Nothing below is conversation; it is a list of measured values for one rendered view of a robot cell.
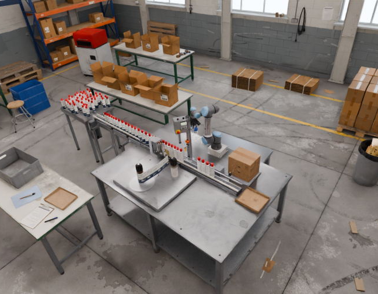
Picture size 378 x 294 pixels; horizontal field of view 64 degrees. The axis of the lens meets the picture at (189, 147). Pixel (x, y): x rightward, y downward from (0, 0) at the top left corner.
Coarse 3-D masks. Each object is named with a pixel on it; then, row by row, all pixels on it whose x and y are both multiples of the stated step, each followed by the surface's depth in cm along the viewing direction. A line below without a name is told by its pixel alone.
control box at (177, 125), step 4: (184, 116) 368; (176, 120) 362; (180, 120) 361; (184, 120) 362; (176, 124) 362; (176, 128) 366; (180, 128) 367; (176, 132) 369; (180, 132) 371; (184, 132) 372
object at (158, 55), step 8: (120, 48) 803; (128, 48) 799; (136, 48) 796; (160, 48) 785; (144, 56) 764; (152, 56) 743; (160, 56) 740; (168, 56) 737; (184, 56) 730; (192, 56) 761; (128, 64) 870; (136, 64) 898; (192, 64) 772; (160, 72) 807; (176, 72) 728; (192, 72) 784; (176, 80) 739; (192, 80) 798
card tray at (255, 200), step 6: (246, 192) 348; (252, 192) 347; (258, 192) 344; (240, 198) 341; (246, 198) 340; (252, 198) 340; (258, 198) 339; (264, 198) 339; (246, 204) 333; (252, 204) 333; (258, 204) 332; (264, 204) 328; (252, 210) 326; (258, 210) 326
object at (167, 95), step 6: (168, 84) 553; (156, 90) 539; (162, 90) 554; (168, 90) 547; (174, 90) 527; (156, 96) 534; (162, 96) 526; (168, 96) 519; (174, 96) 533; (156, 102) 542; (162, 102) 534; (168, 102) 526; (174, 102) 538
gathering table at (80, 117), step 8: (112, 104) 523; (64, 112) 520; (80, 112) 514; (96, 112) 511; (112, 112) 526; (80, 120) 491; (88, 120) 491; (72, 128) 549; (88, 128) 500; (120, 144) 569; (96, 152) 532; (96, 160) 541
